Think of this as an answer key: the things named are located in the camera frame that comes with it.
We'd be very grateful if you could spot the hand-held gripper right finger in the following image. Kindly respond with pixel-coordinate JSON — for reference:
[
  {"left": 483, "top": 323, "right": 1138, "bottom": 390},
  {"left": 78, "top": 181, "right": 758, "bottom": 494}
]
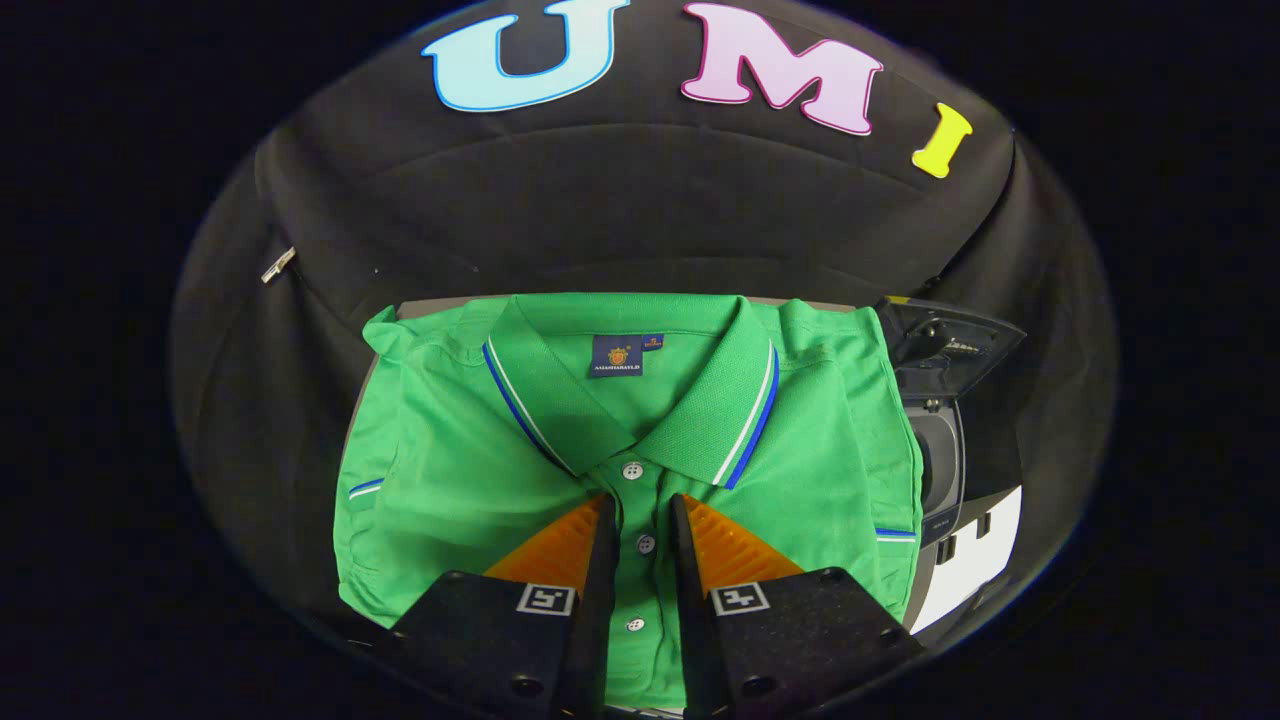
[{"left": 668, "top": 493, "right": 926, "bottom": 719}]

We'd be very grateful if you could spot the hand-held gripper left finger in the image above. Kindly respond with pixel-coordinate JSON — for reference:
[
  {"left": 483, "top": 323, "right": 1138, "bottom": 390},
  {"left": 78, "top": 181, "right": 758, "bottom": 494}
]
[{"left": 375, "top": 493, "right": 618, "bottom": 720}]

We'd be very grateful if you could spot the green polo shirt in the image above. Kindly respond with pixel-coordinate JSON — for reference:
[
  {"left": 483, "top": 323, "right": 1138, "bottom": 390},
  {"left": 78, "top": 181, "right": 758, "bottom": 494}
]
[{"left": 333, "top": 292, "right": 926, "bottom": 711}]

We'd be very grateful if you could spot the grey washing machine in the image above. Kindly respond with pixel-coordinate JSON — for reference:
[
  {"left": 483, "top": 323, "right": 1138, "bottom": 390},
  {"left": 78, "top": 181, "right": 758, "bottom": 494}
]
[{"left": 900, "top": 395, "right": 1021, "bottom": 571}]

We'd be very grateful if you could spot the dark glass washing machine lid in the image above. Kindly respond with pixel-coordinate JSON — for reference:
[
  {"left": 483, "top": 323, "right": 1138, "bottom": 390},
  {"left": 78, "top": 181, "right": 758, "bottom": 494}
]
[{"left": 875, "top": 295, "right": 1028, "bottom": 401}]

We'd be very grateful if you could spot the white board with black marks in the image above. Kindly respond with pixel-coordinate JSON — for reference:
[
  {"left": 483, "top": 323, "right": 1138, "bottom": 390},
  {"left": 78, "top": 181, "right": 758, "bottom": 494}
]
[{"left": 910, "top": 485, "right": 1023, "bottom": 636}]

